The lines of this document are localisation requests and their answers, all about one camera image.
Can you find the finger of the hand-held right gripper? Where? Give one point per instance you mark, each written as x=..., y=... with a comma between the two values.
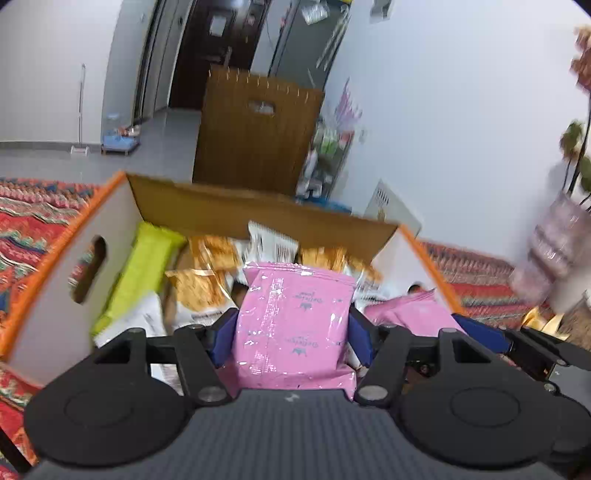
x=485, y=334
x=421, y=365

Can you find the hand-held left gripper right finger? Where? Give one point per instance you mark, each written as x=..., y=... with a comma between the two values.
x=362, y=337

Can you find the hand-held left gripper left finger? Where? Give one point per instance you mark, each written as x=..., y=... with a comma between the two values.
x=224, y=339

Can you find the pink snack packet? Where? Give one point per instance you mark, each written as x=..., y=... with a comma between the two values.
x=406, y=310
x=291, y=323

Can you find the white orange cardboard box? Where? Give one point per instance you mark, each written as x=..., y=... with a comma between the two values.
x=46, y=286

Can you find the pile of orange white packets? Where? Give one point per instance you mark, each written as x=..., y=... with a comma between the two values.
x=545, y=319

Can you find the green snack packet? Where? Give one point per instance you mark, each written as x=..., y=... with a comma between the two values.
x=143, y=258

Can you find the blue box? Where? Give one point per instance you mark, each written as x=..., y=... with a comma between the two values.
x=323, y=204

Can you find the cluttered storage rack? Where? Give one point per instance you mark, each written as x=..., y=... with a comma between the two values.
x=330, y=157

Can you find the blue floor tray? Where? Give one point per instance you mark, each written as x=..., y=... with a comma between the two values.
x=121, y=143

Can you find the pink paper decoration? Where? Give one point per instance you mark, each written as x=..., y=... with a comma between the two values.
x=347, y=108

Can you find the white mop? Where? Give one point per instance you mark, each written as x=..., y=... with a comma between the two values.
x=82, y=110

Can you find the dark brown entrance door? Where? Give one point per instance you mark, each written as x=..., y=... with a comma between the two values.
x=194, y=69

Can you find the grey interior door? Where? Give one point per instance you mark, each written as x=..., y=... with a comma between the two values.
x=159, y=60

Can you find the artificial flower branch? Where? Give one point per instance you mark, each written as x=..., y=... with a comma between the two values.
x=582, y=60

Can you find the grey refrigerator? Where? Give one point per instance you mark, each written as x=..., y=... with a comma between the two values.
x=295, y=50

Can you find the white paper notice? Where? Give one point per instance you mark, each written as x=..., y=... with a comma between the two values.
x=217, y=25

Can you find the clear plastic bag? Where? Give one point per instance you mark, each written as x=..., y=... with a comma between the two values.
x=313, y=11

